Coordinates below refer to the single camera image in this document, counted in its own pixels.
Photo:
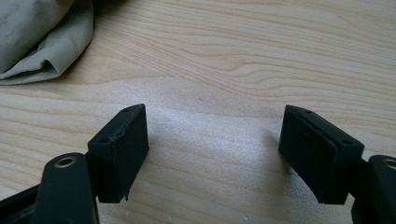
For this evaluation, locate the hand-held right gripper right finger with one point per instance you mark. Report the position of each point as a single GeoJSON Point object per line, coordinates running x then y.
{"type": "Point", "coordinates": [317, 155]}

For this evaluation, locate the beige cloth garment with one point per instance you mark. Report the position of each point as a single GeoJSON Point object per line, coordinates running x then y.
{"type": "Point", "coordinates": [40, 37]}

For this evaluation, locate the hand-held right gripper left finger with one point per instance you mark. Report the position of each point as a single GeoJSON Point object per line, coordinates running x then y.
{"type": "Point", "coordinates": [120, 155]}

